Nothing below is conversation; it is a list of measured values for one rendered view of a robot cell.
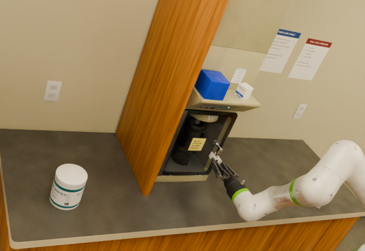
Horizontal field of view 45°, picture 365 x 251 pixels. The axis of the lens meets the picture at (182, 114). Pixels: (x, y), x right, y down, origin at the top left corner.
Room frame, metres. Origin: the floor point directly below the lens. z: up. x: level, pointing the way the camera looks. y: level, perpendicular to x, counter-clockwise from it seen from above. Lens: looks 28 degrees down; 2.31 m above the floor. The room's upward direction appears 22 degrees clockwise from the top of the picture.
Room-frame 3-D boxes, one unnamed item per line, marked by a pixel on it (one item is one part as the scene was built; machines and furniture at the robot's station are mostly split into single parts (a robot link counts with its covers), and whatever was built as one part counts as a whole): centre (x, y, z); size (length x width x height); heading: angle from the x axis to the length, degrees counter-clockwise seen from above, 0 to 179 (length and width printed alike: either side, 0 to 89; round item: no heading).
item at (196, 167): (1.83, -0.13, 1.19); 0.30 x 0.01 x 0.40; 125
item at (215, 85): (1.73, -0.07, 1.55); 0.10 x 0.10 x 0.09; 35
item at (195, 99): (1.79, -0.15, 1.46); 0.32 x 0.11 x 0.10; 125
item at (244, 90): (1.83, -0.22, 1.54); 0.05 x 0.05 x 0.06; 51
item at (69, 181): (1.40, 0.33, 1.01); 0.13 x 0.13 x 0.15
